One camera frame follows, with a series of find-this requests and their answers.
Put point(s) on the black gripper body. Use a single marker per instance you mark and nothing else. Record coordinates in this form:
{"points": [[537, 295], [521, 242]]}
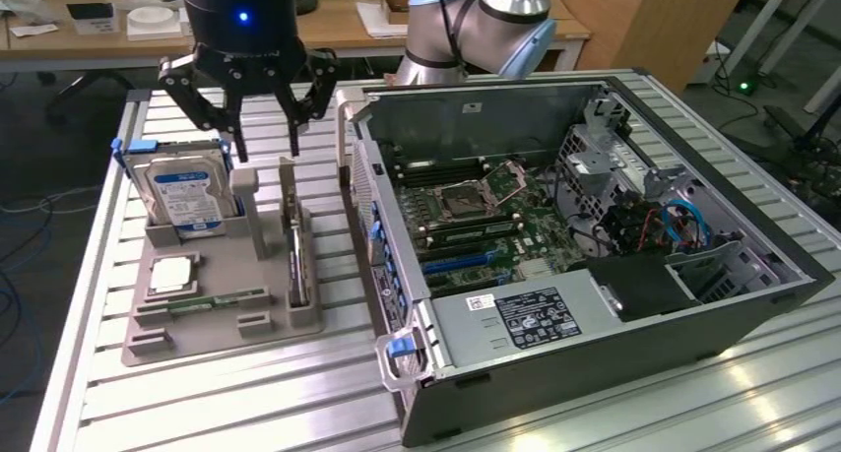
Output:
{"points": [[239, 33]]}

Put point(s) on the graphics card with metal bracket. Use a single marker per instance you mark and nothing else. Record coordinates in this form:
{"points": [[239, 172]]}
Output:
{"points": [[297, 255]]}

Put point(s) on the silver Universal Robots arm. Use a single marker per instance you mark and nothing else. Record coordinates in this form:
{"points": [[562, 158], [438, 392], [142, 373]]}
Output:
{"points": [[434, 38]]}

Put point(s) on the black round lamp base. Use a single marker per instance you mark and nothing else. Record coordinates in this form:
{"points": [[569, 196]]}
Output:
{"points": [[308, 4]]}

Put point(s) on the white box with round insert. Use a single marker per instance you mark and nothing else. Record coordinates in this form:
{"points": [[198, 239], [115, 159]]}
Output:
{"points": [[153, 23]]}

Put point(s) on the hard disk with blue caddy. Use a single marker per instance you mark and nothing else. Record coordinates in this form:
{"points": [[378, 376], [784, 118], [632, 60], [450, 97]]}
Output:
{"points": [[185, 196]]}

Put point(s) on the black office chair base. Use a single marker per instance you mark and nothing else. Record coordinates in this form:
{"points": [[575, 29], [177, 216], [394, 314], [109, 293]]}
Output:
{"points": [[73, 90]]}

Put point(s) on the white paper stack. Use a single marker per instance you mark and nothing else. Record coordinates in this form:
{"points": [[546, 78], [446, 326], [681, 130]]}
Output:
{"points": [[381, 23]]}

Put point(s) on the long wooden desk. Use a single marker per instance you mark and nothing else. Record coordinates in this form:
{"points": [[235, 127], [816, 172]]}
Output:
{"points": [[73, 45]]}

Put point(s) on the white box with black top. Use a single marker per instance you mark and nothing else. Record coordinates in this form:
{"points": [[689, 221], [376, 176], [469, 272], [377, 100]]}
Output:
{"points": [[93, 19]]}

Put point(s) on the white paper label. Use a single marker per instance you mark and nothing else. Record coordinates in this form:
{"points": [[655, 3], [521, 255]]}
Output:
{"points": [[33, 29]]}

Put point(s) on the CPU socket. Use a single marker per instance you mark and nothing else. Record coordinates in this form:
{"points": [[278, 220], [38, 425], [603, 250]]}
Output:
{"points": [[464, 200]]}

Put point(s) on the metal socket cover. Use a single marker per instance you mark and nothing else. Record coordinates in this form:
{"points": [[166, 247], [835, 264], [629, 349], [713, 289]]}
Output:
{"points": [[509, 181]]}

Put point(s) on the grey plastic parts rack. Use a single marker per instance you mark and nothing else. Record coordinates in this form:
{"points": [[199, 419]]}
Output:
{"points": [[217, 270]]}

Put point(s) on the silver CPU chip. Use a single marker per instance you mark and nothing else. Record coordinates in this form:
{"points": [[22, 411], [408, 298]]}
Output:
{"points": [[171, 276]]}

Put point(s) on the black installed RAM stick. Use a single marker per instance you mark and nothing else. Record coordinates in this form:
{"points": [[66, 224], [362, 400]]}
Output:
{"points": [[477, 230]]}

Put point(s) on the blue expansion slot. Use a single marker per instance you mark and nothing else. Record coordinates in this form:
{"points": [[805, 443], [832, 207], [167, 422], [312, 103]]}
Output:
{"points": [[460, 264]]}

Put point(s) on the green RAM stick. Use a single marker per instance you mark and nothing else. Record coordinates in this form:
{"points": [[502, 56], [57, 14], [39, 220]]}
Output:
{"points": [[203, 302]]}

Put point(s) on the green motherboard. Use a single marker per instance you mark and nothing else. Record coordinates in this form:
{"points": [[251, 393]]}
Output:
{"points": [[520, 245]]}

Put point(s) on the silver disk bay cage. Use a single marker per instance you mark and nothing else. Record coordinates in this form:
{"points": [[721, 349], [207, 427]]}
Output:
{"points": [[595, 166]]}

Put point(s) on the grey power supply unit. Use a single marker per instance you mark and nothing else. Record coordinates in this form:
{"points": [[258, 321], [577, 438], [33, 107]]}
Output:
{"points": [[526, 324]]}

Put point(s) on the wooden cabinet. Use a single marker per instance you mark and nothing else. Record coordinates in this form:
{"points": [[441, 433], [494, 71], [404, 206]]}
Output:
{"points": [[664, 33]]}

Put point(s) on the black plastic air shroud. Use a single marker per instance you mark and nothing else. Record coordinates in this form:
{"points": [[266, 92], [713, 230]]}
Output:
{"points": [[641, 287]]}

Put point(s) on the open black PC case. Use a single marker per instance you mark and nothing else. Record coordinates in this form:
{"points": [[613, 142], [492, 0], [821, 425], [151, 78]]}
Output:
{"points": [[592, 363]]}

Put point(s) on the white desk frame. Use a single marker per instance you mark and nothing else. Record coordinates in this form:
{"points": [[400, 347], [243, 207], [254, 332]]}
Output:
{"points": [[749, 33]]}

